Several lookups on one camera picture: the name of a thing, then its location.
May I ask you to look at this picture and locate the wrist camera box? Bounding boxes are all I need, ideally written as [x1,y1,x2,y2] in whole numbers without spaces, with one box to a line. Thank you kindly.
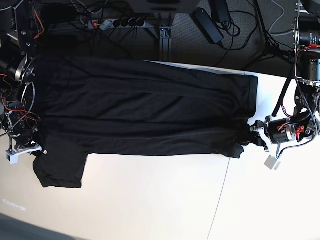
[5,150,19,165]
[264,155,281,171]

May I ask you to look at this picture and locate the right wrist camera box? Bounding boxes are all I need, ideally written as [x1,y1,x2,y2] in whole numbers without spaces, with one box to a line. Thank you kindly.
[5,150,19,165]

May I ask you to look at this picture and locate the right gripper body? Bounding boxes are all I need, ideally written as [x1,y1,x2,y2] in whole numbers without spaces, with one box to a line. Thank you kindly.
[3,112,47,155]

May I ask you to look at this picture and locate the aluminium table frame post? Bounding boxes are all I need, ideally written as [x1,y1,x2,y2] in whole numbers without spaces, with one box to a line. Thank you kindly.
[158,13,173,62]

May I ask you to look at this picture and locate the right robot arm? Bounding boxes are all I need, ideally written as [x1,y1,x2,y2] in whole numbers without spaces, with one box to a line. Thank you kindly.
[0,0,44,162]

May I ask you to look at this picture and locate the white power strip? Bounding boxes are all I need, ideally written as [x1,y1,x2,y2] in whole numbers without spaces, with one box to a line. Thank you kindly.
[84,17,147,31]

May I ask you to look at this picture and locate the black power adapter brick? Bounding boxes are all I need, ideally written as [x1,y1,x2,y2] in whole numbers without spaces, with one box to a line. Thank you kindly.
[191,7,224,45]

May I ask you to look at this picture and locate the black T-shirt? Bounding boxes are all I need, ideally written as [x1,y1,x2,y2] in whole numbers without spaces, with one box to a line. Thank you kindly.
[33,54,258,188]

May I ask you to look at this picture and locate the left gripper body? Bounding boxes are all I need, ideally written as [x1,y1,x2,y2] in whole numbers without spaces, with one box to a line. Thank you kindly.
[249,115,318,157]

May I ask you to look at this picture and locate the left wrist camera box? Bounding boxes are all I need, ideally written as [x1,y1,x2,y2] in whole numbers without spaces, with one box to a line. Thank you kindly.
[264,155,281,171]

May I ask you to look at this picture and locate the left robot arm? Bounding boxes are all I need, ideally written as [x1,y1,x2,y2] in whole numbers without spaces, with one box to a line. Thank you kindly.
[236,0,320,152]

